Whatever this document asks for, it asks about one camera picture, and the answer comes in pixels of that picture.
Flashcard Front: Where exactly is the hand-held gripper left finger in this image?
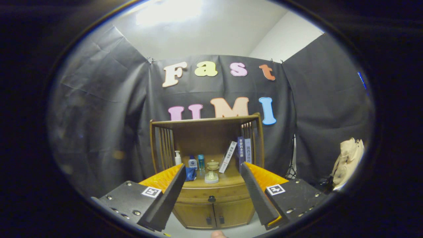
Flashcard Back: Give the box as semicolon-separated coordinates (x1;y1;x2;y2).
91;164;187;232

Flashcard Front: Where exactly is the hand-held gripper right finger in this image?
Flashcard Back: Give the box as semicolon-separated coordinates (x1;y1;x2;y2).
240;161;331;231

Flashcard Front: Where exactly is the wooden cabinet door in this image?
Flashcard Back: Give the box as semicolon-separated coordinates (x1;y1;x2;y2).
173;202;217;229
213;196;255;228

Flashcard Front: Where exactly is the wooden cabinet with shelf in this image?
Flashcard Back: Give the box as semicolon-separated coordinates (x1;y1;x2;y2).
149;112;265;230

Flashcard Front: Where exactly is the pale blue book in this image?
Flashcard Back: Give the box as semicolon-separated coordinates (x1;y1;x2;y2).
244;138;252;165

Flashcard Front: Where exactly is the black tripod stand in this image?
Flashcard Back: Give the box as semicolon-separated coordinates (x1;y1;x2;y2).
285;134;298;179

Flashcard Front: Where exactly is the dark blue book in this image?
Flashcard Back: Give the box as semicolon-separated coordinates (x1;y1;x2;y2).
237;136;246;171

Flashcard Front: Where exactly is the white book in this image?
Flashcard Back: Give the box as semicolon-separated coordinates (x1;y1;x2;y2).
218;141;238;174

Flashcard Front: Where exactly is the beige bag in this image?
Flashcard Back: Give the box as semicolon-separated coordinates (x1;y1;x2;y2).
331;138;365;191

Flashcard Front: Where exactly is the black backdrop cloth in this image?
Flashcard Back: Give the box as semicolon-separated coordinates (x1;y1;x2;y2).
48;25;375;199

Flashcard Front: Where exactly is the blue lit screen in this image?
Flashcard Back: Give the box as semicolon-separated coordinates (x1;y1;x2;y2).
357;71;368;91

